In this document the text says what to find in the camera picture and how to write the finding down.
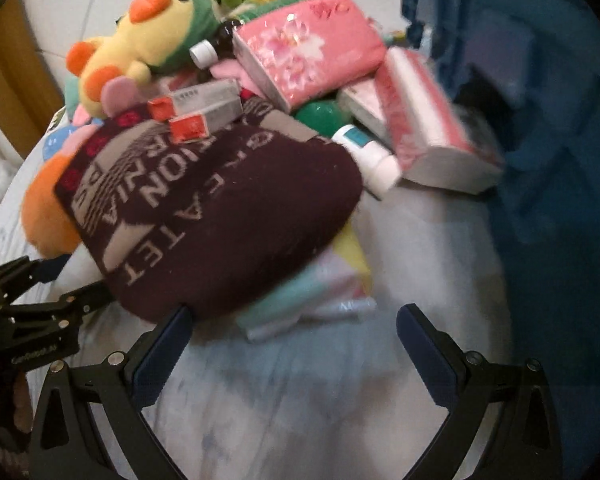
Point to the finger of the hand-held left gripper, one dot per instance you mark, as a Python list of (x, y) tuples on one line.
[(75, 302), (45, 270)]

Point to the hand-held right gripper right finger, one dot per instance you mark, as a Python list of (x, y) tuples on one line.
[(425, 355)]

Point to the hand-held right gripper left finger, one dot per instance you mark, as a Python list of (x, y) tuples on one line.
[(162, 355)]

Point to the maroon knit hat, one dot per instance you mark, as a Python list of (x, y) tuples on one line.
[(220, 210)]

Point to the blue plastic crate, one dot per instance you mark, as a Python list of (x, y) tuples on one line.
[(555, 210)]

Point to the white marbled desktop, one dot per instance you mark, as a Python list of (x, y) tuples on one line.
[(290, 400)]

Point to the person's left hand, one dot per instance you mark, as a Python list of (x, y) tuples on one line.
[(10, 405)]

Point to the orange plush toy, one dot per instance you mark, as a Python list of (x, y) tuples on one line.
[(45, 210)]

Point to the light blue plush toy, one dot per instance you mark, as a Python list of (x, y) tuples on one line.
[(60, 140)]

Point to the pastel tissue packet bundle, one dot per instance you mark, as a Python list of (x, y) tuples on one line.
[(300, 295)]

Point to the pink plush toy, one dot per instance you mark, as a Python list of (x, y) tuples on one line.
[(120, 92)]

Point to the white tube teal label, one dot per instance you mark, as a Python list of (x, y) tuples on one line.
[(370, 157)]

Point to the red grey small box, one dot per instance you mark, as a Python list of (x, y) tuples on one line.
[(205, 120), (200, 95)]

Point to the pink white tissue pack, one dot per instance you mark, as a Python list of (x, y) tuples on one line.
[(420, 120)]

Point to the yellow duck plush toy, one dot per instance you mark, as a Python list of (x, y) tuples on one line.
[(125, 45)]

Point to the pale pink tissue pack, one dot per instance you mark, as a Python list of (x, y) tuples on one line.
[(362, 102)]

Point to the green ball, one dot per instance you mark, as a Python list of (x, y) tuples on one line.
[(322, 115)]

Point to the brown bottle white cap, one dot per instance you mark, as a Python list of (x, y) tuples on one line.
[(202, 54)]

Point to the pink flowered tissue pack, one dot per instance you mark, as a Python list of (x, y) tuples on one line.
[(310, 45)]

